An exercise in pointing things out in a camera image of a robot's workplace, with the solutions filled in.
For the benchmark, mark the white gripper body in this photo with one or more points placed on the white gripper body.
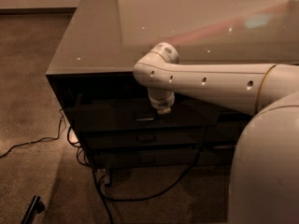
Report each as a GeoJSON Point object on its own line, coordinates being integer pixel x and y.
{"type": "Point", "coordinates": [162, 101]}

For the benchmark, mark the grey cabinet with glass top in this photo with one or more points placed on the grey cabinet with glass top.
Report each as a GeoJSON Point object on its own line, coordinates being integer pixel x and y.
{"type": "Point", "coordinates": [105, 38]}

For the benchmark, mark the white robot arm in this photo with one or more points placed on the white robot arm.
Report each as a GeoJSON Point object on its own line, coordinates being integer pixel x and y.
{"type": "Point", "coordinates": [264, 181]}

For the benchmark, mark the black object on floor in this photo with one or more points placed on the black object on floor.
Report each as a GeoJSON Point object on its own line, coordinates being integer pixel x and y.
{"type": "Point", "coordinates": [35, 207]}

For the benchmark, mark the grey drawer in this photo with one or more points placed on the grey drawer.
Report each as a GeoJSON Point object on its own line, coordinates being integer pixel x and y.
{"type": "Point", "coordinates": [138, 114]}
{"type": "Point", "coordinates": [225, 131]}
{"type": "Point", "coordinates": [210, 156]}
{"type": "Point", "coordinates": [181, 136]}
{"type": "Point", "coordinates": [158, 157]}

